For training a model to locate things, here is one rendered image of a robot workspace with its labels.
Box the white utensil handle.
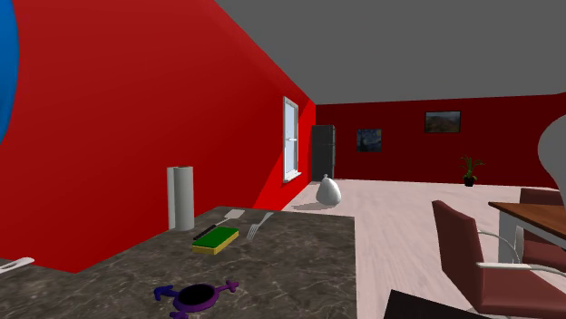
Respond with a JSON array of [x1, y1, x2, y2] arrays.
[[0, 256, 36, 276]]

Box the dark red chair with armrests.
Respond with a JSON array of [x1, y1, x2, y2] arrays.
[[431, 199, 566, 319]]

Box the white garbage bag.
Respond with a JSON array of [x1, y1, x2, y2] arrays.
[[315, 173, 343, 208]]

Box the dark blue wall picture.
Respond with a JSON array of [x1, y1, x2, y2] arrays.
[[356, 128, 383, 154]]

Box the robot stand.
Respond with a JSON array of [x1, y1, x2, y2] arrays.
[[382, 289, 488, 319]]

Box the potted green plant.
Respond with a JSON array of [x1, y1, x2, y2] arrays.
[[458, 153, 486, 188]]

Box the purple figure-shaped trivet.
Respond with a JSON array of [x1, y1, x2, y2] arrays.
[[152, 279, 240, 319]]

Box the silver fork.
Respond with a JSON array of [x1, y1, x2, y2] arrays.
[[245, 211, 275, 241]]

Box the white paper towel roll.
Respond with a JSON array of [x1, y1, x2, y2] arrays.
[[166, 165, 196, 232]]

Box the green and yellow sponge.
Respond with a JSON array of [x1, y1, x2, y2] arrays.
[[191, 226, 240, 256]]

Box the landscape wall picture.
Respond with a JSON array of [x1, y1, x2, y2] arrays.
[[424, 110, 463, 134]]

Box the silver spatula with black handle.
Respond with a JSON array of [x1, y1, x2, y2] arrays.
[[192, 208, 246, 241]]

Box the black refrigerator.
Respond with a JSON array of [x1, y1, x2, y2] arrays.
[[310, 124, 337, 183]]

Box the white framed window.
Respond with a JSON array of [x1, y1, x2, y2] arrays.
[[282, 95, 303, 184]]

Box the large blue round object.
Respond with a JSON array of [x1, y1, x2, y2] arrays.
[[0, 0, 22, 147]]

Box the brown wooden dining table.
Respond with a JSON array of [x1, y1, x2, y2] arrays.
[[487, 201, 566, 266]]

